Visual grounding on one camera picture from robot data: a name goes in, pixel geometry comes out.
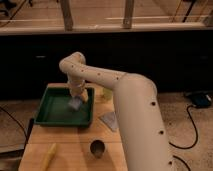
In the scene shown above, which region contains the blue black device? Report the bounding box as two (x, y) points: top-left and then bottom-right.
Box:
(190, 93), (212, 108)

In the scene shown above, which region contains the yellow banana toy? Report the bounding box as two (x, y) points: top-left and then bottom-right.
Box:
(41, 143), (57, 171)

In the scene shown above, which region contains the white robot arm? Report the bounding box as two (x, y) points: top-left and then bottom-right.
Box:
(59, 52), (176, 171)

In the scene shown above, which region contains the black cable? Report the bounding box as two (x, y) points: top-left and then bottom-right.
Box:
(169, 105), (200, 151)
(0, 105), (28, 137)

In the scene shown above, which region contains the wooden post left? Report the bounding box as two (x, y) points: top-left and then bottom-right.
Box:
(60, 0), (73, 31)

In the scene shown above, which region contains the wooden post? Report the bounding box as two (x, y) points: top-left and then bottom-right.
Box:
(123, 0), (134, 29)
(60, 0), (73, 31)

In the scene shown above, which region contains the grey blue sponge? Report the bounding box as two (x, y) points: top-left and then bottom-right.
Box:
(68, 98), (83, 111)

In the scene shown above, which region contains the dark metal cup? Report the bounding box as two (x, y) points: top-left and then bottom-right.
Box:
(90, 140), (105, 158)

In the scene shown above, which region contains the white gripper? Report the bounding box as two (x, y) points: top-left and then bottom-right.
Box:
(68, 80), (89, 102)

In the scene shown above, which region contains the wooden post right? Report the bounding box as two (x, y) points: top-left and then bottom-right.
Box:
(123, 0), (134, 29)

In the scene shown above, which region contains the yellow plastic cup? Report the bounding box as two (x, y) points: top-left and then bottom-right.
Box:
(102, 88), (113, 101)

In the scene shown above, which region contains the black cable right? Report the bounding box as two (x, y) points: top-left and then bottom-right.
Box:
(169, 105), (200, 151)

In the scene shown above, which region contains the green plastic tray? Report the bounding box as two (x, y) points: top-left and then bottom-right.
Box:
(35, 87), (94, 127)

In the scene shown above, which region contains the black cable left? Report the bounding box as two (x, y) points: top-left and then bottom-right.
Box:
(0, 105), (28, 137)

